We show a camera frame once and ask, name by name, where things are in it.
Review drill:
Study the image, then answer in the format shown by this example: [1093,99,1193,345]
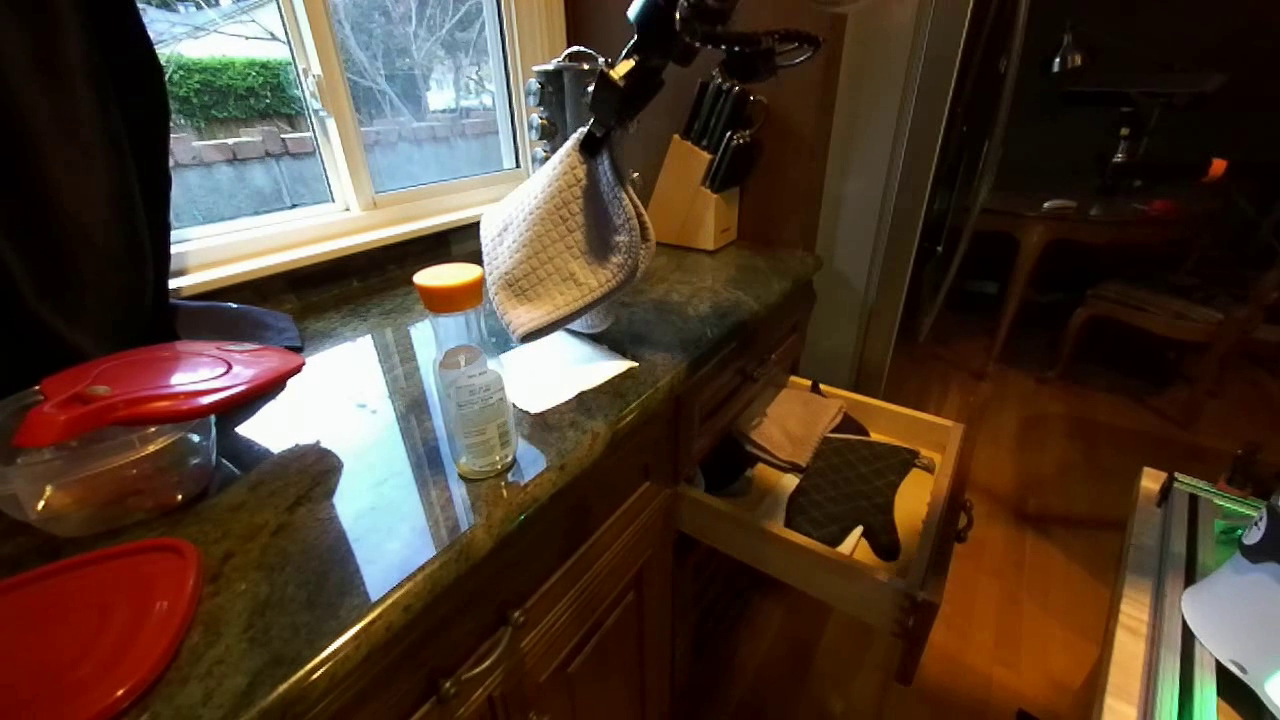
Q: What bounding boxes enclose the dark curtain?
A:
[0,0,180,400]

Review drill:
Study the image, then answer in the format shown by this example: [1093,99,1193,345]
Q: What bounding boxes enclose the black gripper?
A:
[579,0,741,162]

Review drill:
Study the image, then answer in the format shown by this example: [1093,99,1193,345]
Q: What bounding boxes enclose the aluminium robot cart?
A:
[1093,463,1280,720]

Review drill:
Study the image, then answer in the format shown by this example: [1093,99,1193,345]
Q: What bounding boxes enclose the wooden dining table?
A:
[978,186,1244,370]

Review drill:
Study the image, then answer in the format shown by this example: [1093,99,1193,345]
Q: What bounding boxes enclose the clear jar with orange lid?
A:
[409,259,520,486]

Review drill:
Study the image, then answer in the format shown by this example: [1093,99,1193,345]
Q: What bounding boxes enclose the dark metal cabinet handle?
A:
[435,622,527,714]

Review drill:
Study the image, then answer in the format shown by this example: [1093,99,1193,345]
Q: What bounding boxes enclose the window with cream frame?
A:
[133,0,574,300]

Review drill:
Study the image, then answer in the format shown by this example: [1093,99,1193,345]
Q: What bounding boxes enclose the black quilted oven mitt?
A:
[781,423,940,565]

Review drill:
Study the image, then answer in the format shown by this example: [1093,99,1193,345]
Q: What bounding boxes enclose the flat red plastic lid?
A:
[0,536,207,720]

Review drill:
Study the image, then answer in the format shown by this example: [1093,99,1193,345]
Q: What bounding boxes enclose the white folded cloth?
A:
[741,381,852,472]

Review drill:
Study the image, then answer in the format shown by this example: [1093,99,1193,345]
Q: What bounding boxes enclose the wooden pull-out drawer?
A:
[671,371,978,692]

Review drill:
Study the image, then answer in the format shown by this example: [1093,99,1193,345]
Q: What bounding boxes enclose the black handled knife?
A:
[705,86,772,197]
[682,72,734,151]

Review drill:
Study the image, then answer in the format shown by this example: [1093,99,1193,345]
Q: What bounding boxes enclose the wooden knife block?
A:
[641,131,743,256]

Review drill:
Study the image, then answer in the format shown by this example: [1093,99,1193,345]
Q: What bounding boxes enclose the beige waffle kitchen towel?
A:
[476,125,659,345]

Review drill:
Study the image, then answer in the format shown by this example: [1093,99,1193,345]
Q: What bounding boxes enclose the glass container with red lid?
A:
[0,337,308,539]

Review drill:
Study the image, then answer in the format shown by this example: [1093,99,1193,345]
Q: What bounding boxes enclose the wooden chair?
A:
[1055,269,1280,393]

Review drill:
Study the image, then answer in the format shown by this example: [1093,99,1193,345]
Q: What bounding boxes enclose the dark wooden counter cabinet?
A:
[252,283,820,720]

